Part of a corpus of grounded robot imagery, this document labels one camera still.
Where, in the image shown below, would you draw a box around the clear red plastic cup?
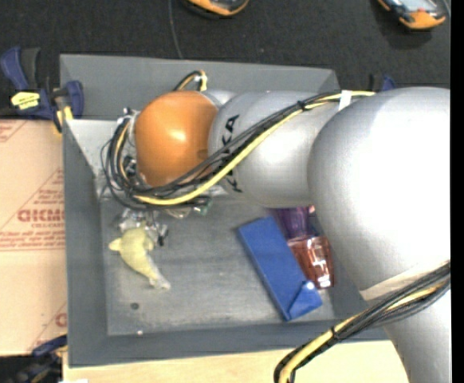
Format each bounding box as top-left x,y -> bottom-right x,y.
286,235 -> 336,290

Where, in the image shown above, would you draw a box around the purple plastic bottle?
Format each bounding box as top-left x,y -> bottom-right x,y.
272,205 -> 317,239

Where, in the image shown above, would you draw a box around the blue flat block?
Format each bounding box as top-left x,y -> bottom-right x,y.
237,215 -> 324,322

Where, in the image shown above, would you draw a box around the brown cardboard board red print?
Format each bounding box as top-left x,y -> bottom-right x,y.
0,118 -> 69,359

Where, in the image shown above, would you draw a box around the grey metal bin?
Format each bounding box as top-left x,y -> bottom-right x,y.
58,53 -> 389,367

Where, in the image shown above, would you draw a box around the pale yellow toy animal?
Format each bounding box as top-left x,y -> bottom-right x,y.
108,225 -> 172,291

